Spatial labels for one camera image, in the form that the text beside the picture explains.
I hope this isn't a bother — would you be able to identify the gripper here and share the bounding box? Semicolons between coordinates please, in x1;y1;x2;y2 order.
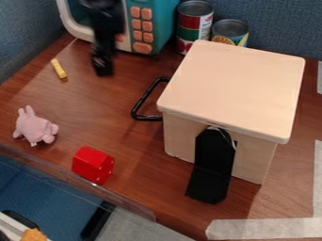
89;41;116;77

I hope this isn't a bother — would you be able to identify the drawer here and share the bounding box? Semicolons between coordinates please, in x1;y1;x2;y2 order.
129;76;171;122

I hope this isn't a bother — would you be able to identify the yellow block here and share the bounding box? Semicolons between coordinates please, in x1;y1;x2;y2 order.
49;58;69;80

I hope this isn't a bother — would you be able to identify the toy microwave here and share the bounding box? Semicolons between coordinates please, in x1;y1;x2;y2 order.
55;0;182;56

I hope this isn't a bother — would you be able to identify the pink plush pig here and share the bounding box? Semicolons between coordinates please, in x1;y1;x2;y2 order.
11;104;61;148

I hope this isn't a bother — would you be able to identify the red and white can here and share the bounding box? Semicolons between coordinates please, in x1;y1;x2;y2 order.
174;0;216;56

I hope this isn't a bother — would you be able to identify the red block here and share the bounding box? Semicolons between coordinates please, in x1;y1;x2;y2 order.
70;145;116;185

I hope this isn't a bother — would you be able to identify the blue and yellow can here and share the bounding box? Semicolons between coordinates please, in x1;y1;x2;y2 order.
210;18;250;48

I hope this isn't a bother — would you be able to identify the cabinet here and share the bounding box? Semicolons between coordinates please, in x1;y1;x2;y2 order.
155;39;307;185

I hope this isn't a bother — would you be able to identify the black strap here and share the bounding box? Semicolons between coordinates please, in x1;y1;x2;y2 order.
185;126;239;205

